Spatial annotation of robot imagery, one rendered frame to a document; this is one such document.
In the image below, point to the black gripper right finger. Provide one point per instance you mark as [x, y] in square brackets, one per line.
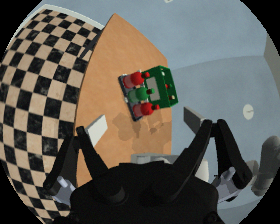
[233, 173]

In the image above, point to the red bottle with pink label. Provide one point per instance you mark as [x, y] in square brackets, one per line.
[144, 109]
[134, 79]

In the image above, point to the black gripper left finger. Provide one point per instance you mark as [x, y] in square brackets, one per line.
[64, 170]

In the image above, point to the green bottle with light green label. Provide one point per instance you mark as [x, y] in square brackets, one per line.
[139, 94]

